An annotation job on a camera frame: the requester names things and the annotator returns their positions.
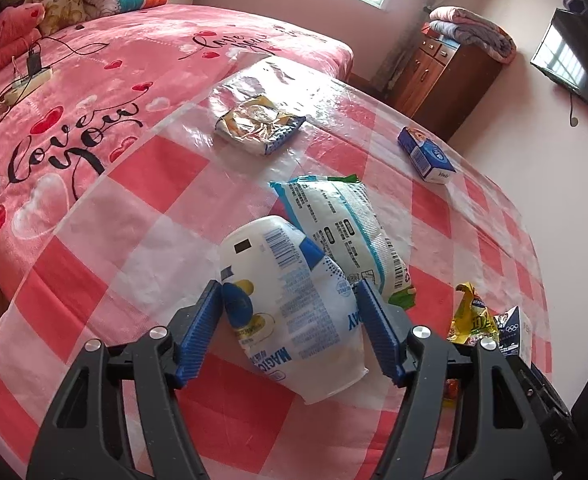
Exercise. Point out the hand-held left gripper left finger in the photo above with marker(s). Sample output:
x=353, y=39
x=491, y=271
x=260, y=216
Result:
x=199, y=335

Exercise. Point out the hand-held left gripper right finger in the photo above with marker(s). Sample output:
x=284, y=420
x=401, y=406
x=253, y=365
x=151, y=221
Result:
x=381, y=330

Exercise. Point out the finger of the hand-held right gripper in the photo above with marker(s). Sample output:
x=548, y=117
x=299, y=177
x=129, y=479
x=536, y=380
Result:
x=543, y=392

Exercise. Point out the white and black milk carton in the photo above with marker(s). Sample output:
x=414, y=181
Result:
x=516, y=330

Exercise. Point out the white blue snack bag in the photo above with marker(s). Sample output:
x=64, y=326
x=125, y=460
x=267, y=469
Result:
x=294, y=320

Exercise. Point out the white packet with green edge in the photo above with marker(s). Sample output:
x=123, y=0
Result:
x=344, y=225

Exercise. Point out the yellow snack wrapper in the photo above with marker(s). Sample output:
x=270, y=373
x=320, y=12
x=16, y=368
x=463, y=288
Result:
x=468, y=317

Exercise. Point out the red checked plastic tablecloth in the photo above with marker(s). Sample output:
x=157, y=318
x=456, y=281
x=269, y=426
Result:
x=184, y=185

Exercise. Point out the small blue and white box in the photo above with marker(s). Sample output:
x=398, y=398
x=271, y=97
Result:
x=426, y=152

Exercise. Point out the crumpled gold and blue packet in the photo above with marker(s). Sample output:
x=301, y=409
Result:
x=254, y=120

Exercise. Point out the brown wooden cabinet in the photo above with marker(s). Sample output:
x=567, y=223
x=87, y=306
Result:
x=443, y=90

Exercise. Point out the folded pink grey blanket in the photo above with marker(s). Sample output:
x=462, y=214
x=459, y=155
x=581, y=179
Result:
x=473, y=32

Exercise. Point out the grey checked curtain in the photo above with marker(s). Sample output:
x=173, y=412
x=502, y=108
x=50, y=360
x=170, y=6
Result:
x=413, y=15

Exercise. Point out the black charger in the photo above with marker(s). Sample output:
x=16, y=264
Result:
x=34, y=64

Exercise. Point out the black television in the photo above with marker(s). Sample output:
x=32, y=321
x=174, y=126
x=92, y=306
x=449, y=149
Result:
x=578, y=60

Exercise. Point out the beige floral pillow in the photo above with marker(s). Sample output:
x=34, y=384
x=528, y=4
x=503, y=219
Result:
x=61, y=15

